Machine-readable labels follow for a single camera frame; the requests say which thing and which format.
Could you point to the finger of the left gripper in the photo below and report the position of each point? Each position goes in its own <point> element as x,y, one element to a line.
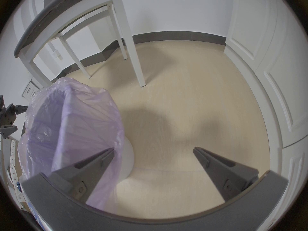
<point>8,130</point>
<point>20,108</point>

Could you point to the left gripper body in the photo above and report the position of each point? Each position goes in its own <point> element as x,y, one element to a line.
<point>9,114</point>

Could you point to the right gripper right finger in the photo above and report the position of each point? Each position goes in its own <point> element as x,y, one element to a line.
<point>217,171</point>

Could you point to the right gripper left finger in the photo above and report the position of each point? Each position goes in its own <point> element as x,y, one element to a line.
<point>92,169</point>

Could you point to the white trash bin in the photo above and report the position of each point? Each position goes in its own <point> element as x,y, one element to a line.
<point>128,157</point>

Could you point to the purple plastic bag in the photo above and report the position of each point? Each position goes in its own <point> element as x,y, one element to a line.
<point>79,119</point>

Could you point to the white table with grey top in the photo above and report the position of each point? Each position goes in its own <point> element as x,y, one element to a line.
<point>36,25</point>

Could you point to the white wardrobe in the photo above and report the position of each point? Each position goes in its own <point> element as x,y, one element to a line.
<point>272,56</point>

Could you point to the white wall socket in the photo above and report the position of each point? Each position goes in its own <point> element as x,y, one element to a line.
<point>57,54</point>

